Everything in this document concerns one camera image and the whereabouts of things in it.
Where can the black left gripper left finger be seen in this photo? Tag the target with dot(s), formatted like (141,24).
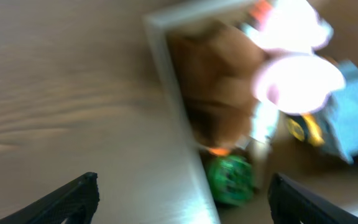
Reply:
(74,203)

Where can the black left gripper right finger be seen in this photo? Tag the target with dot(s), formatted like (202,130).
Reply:
(291,203)

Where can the green toy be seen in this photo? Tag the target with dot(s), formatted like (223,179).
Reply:
(231,180)

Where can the pig face lollipop toy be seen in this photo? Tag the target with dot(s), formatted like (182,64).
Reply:
(258,142)

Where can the yellow grey toy truck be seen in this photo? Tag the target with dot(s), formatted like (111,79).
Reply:
(333,129)

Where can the pink white plush toy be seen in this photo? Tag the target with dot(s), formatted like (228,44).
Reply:
(294,79)

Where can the brown plush toy with orange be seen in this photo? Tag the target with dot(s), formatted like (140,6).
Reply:
(214,70)

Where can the white cardboard box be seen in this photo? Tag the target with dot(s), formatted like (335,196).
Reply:
(327,176)

